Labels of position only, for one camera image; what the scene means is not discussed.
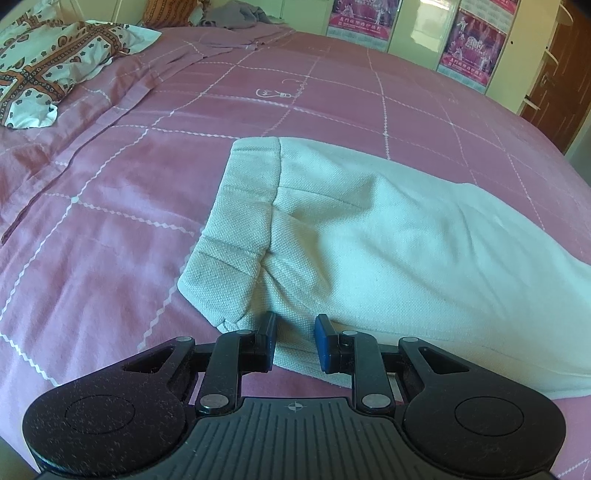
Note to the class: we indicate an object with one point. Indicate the white corner shelf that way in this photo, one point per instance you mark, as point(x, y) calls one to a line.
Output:
point(549, 55)

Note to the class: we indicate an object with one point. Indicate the grey crumpled cloth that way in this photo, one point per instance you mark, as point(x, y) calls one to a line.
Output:
point(235, 14)

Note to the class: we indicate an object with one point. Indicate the brown wooden door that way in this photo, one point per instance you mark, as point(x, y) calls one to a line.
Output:
point(565, 69)

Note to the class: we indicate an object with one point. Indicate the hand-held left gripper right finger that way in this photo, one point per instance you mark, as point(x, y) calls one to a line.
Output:
point(323, 344)

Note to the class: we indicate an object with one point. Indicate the pink checked bedsheet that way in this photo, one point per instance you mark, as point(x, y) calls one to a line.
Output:
point(138, 230)

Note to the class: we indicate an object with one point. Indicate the orange patterned cushion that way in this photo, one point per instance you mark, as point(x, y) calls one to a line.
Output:
point(171, 11)

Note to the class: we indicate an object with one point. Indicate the cream white pants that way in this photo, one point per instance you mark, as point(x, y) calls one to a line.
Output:
point(392, 249)

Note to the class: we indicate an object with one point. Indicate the cream wardrobe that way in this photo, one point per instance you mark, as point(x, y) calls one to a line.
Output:
point(418, 27)

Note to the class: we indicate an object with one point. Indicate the pink wall poster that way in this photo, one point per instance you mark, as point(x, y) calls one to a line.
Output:
point(471, 50)
point(362, 16)
point(501, 4)

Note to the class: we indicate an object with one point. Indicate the white brown patterned pillow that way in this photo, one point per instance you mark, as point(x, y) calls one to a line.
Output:
point(51, 64)

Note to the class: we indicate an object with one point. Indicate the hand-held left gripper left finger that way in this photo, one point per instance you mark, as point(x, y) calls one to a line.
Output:
point(267, 341)

